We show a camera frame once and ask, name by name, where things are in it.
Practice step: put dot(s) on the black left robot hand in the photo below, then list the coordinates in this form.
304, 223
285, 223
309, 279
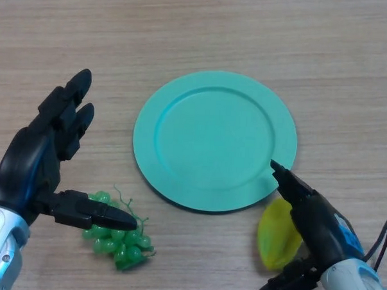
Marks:
22, 166

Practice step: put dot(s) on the green grape bunch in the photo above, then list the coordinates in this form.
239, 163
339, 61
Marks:
121, 244

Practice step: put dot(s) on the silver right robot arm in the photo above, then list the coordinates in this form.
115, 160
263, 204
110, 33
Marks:
354, 283

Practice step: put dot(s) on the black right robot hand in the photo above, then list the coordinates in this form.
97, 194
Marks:
324, 227

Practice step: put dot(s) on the green round plate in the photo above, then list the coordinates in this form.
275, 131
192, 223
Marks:
213, 142

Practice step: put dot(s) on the yellow starfruit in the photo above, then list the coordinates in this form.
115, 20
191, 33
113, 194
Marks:
276, 238

